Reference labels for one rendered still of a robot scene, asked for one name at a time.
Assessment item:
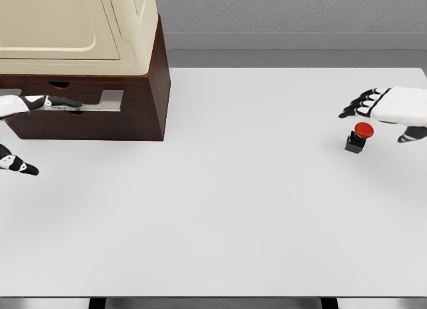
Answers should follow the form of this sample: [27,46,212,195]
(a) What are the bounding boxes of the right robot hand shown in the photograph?
[338,86,427,144]

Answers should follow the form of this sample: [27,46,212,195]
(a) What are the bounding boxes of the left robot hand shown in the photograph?
[0,94,83,177]

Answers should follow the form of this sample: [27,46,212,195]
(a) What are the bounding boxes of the red push-button switch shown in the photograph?
[344,121,375,154]

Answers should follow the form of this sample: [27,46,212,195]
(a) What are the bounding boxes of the brown drawer with grey handle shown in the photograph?
[0,80,149,113]

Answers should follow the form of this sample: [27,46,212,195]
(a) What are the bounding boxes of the plain brown wooden drawer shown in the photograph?
[5,109,150,140]

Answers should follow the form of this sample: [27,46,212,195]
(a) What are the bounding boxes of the brown wooden cabinet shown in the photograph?
[0,13,172,142]

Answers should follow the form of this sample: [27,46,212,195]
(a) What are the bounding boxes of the cream appliance housing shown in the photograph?
[0,0,159,78]

